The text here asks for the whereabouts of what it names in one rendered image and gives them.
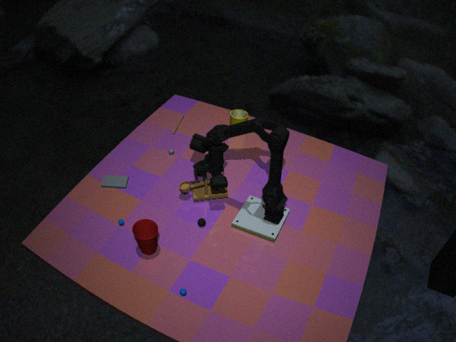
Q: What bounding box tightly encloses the yellow cup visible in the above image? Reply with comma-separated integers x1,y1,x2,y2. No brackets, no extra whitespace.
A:
230,109,248,125

